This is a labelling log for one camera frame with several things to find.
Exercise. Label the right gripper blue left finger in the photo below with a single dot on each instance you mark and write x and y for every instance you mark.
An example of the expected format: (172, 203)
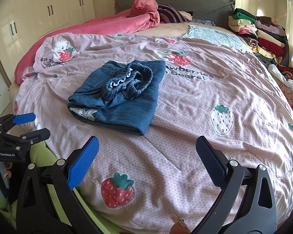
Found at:
(35, 210)

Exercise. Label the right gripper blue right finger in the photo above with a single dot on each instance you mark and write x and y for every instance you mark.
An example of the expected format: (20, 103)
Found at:
(246, 203)

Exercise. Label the blue denim pants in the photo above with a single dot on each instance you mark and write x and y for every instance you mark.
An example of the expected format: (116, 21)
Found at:
(120, 96)

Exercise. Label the green fleece clothing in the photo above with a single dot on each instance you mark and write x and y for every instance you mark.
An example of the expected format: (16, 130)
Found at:
(105, 226)

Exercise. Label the person's left hand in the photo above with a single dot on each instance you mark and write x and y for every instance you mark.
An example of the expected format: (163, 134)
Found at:
(5, 172)

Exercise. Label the pink strawberry print duvet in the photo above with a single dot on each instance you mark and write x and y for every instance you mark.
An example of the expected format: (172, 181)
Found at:
(138, 182)

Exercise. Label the white wardrobe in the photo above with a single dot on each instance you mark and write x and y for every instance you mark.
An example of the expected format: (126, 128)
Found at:
(24, 22)

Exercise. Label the stack of folded clothes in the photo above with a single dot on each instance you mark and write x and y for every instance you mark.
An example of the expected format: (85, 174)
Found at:
(267, 41)

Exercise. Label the light blue crochet cloth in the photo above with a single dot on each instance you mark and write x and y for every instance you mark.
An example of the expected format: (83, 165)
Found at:
(216, 37)

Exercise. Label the pink fleece blanket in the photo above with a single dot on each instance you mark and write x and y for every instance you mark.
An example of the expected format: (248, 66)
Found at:
(142, 15)

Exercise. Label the grey padded headboard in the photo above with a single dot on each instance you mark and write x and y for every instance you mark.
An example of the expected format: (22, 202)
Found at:
(213, 10)

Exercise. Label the striped purple pillow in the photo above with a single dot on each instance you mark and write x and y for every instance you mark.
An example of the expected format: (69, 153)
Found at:
(168, 14)

